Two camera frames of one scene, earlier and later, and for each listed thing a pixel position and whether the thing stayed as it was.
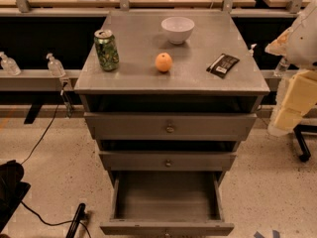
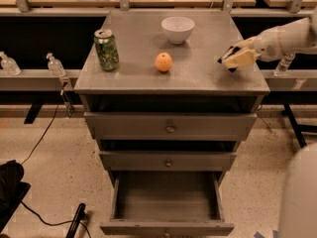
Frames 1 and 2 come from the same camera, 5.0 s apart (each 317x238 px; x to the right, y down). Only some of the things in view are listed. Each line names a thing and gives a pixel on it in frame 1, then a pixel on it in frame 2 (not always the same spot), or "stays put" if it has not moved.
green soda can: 107,50 stays put
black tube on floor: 81,215 stays put
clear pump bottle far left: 9,64 stays put
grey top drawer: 170,126 stays put
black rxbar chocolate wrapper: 223,64 to 231,51
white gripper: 303,47 to 271,46
